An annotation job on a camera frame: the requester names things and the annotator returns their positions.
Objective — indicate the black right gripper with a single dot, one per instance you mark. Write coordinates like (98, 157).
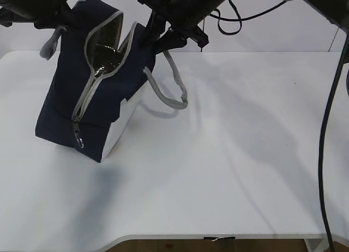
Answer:
(173, 22)

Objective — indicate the navy lunch bag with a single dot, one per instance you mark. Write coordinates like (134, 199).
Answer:
(99, 81)

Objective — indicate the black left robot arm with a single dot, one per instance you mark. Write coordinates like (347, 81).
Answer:
(42, 13)

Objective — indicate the white table leg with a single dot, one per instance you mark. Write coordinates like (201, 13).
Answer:
(317, 245)

